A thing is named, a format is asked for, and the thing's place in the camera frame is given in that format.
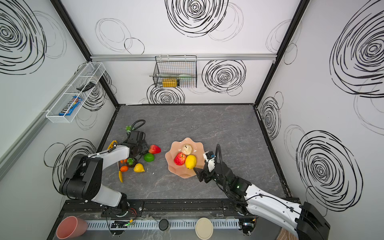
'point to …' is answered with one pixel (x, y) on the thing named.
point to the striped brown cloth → (284, 234)
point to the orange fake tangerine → (124, 168)
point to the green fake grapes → (128, 128)
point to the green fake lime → (149, 157)
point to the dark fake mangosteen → (131, 162)
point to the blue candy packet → (68, 109)
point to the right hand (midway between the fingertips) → (199, 165)
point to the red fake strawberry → (154, 149)
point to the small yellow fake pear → (139, 168)
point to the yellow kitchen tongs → (111, 145)
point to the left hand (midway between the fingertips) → (144, 146)
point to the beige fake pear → (186, 149)
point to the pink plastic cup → (71, 226)
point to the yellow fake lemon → (190, 161)
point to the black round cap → (163, 224)
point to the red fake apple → (180, 158)
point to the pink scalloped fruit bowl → (182, 171)
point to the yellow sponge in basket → (169, 82)
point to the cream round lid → (204, 228)
